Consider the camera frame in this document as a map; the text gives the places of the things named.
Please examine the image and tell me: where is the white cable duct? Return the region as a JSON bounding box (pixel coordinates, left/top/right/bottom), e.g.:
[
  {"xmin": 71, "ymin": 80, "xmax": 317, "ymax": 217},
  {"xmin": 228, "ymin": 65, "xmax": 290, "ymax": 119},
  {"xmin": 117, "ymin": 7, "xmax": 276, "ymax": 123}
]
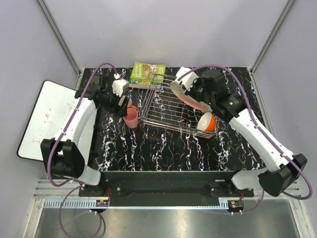
[{"xmin": 44, "ymin": 199, "xmax": 109, "ymax": 209}]

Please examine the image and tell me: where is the pink plastic cup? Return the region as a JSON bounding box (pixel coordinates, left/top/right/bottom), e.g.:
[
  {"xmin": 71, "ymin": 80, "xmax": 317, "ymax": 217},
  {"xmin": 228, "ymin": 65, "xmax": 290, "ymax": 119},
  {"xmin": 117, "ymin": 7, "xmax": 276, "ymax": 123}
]
[{"xmin": 123, "ymin": 108, "xmax": 138, "ymax": 129}]

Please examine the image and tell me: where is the green children's book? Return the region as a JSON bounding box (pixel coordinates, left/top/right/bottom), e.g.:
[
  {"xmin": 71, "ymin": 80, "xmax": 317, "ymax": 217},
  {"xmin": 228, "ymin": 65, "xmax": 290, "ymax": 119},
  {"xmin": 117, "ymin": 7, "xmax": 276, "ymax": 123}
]
[{"xmin": 129, "ymin": 62, "xmax": 165, "ymax": 89}]

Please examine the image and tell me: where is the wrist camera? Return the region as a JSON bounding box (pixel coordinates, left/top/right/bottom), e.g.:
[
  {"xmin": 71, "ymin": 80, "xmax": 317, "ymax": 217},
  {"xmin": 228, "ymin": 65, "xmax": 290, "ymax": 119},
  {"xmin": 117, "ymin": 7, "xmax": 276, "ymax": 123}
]
[
  {"xmin": 112, "ymin": 79, "xmax": 129, "ymax": 97},
  {"xmin": 175, "ymin": 67, "xmax": 198, "ymax": 91}
]

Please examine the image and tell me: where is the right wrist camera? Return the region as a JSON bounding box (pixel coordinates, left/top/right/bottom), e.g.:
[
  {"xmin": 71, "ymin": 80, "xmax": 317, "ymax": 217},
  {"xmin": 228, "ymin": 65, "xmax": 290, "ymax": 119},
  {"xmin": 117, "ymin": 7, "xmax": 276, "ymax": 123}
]
[{"xmin": 175, "ymin": 67, "xmax": 198, "ymax": 91}]

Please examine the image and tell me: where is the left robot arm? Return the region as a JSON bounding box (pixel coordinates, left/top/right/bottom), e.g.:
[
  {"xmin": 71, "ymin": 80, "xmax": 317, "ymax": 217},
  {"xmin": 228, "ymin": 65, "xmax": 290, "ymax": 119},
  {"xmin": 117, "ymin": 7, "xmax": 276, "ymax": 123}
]
[{"xmin": 40, "ymin": 74, "xmax": 129, "ymax": 196}]

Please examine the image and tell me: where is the orange mug white inside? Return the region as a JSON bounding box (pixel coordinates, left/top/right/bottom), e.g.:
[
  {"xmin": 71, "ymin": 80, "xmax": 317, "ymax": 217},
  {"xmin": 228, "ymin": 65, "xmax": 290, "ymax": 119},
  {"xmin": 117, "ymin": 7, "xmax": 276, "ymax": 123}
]
[{"xmin": 127, "ymin": 104, "xmax": 138, "ymax": 111}]

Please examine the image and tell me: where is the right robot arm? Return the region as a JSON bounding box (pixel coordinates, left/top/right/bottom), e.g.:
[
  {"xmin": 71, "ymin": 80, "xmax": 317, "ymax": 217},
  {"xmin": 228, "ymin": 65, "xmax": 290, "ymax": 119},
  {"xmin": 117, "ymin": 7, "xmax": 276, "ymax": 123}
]
[{"xmin": 179, "ymin": 69, "xmax": 308, "ymax": 197}]

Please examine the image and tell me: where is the wire dish rack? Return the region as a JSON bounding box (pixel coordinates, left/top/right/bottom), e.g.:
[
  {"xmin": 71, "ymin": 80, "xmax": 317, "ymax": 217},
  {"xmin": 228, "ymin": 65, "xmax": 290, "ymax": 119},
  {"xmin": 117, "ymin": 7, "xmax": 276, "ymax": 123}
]
[{"xmin": 139, "ymin": 73, "xmax": 218, "ymax": 138}]

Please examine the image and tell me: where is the small orange white bowl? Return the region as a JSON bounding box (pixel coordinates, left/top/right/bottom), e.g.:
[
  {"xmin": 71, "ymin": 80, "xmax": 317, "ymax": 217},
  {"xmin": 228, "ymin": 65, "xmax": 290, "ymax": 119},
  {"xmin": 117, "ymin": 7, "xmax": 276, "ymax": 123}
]
[{"xmin": 197, "ymin": 112, "xmax": 216, "ymax": 132}]

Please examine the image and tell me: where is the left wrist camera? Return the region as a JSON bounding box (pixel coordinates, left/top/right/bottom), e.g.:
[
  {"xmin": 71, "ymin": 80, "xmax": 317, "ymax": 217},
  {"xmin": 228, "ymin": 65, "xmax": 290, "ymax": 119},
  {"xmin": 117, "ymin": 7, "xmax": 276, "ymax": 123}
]
[{"xmin": 112, "ymin": 79, "xmax": 129, "ymax": 97}]

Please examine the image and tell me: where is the cream pink leaf plate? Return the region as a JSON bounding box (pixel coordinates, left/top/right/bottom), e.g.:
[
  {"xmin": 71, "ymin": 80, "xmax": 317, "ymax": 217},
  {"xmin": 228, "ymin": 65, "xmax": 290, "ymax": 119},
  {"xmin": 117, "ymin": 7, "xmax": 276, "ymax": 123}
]
[{"xmin": 170, "ymin": 81, "xmax": 212, "ymax": 113}]

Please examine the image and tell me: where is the white board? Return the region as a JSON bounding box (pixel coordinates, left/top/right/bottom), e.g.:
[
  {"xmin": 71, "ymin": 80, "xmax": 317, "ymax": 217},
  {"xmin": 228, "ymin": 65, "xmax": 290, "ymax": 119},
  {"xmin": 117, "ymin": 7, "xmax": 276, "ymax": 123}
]
[{"xmin": 17, "ymin": 80, "xmax": 76, "ymax": 161}]

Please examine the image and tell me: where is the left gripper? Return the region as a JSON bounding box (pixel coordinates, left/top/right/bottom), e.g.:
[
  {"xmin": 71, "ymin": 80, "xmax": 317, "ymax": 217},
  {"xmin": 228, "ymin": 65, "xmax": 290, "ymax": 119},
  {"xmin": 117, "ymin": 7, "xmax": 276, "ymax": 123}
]
[{"xmin": 100, "ymin": 86, "xmax": 129, "ymax": 118}]

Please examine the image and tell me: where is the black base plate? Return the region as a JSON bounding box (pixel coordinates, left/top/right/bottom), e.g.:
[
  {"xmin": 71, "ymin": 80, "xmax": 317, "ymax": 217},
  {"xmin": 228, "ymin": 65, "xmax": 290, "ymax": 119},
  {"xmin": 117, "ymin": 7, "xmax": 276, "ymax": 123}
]
[{"xmin": 79, "ymin": 171, "xmax": 254, "ymax": 198}]

